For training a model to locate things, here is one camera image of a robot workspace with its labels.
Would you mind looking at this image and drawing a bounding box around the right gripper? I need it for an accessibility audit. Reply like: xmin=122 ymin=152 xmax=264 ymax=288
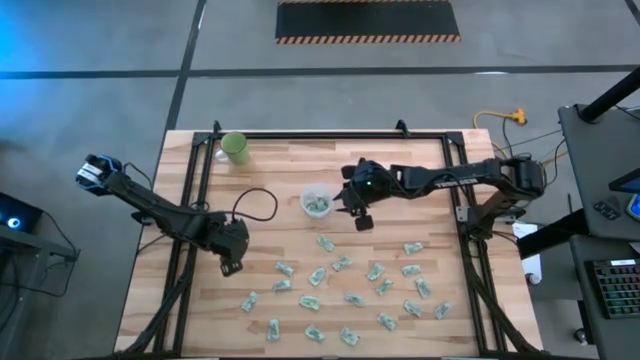
xmin=333 ymin=158 xmax=396 ymax=233

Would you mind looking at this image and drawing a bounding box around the clear plastic cup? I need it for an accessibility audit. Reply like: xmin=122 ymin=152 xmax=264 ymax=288
xmin=299 ymin=182 xmax=335 ymax=220

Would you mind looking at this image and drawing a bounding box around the black hazard striped floor mat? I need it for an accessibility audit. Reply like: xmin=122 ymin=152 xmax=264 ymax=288
xmin=274 ymin=0 xmax=462 ymax=46

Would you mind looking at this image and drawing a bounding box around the white box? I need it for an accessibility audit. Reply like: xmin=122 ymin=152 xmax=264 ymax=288
xmin=511 ymin=221 xmax=544 ymax=286

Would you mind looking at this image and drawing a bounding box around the black computer blue light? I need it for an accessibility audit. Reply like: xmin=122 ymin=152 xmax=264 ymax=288
xmin=0 ymin=191 xmax=44 ymax=234

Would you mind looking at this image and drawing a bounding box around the dark grey desk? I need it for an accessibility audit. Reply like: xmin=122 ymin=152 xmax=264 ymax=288
xmin=557 ymin=102 xmax=640 ymax=241
xmin=569 ymin=233 xmax=640 ymax=360

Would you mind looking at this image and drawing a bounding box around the small black remote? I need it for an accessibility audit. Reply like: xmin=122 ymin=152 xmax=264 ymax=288
xmin=592 ymin=199 xmax=622 ymax=222

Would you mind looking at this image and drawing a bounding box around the black pole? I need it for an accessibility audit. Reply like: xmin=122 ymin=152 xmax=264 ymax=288
xmin=578 ymin=64 xmax=640 ymax=124

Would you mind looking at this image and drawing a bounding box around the blue lit tablet screen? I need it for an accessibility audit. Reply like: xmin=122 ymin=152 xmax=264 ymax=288
xmin=607 ymin=167 xmax=640 ymax=221

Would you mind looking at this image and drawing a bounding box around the backlit black keyboard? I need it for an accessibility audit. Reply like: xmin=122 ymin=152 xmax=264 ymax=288
xmin=583 ymin=257 xmax=640 ymax=321

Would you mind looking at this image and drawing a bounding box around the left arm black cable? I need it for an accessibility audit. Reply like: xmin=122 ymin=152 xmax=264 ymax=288
xmin=230 ymin=187 xmax=279 ymax=225

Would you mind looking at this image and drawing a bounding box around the black aluminium table frame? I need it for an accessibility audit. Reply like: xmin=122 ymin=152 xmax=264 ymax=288
xmin=152 ymin=118 xmax=506 ymax=357

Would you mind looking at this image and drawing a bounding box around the green mug white handle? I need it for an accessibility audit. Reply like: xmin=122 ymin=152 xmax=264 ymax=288
xmin=214 ymin=130 xmax=252 ymax=167

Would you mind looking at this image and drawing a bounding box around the black cable sleeve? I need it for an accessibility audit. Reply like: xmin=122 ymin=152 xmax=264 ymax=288
xmin=119 ymin=244 xmax=199 ymax=356
xmin=467 ymin=269 xmax=539 ymax=357

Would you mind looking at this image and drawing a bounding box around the yellow extension cord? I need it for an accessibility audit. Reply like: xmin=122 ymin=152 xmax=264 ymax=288
xmin=472 ymin=107 xmax=529 ymax=160

